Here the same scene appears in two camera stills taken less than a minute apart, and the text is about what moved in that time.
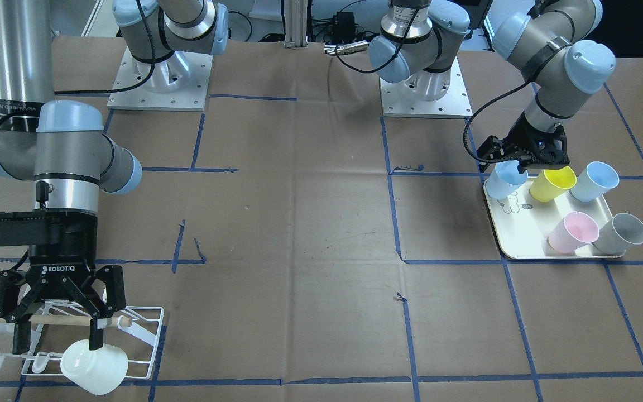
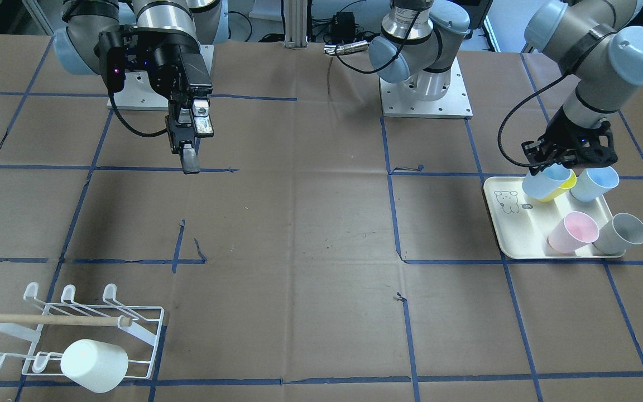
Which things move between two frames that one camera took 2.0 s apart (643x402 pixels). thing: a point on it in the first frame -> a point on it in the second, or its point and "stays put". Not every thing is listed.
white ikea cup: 98,371 stays put
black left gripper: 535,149 -> 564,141
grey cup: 618,233 stays put
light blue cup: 505,178 -> 543,183
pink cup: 573,230 stays put
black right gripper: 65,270 -> 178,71
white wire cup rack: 135,329 stays put
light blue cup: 595,179 stays put
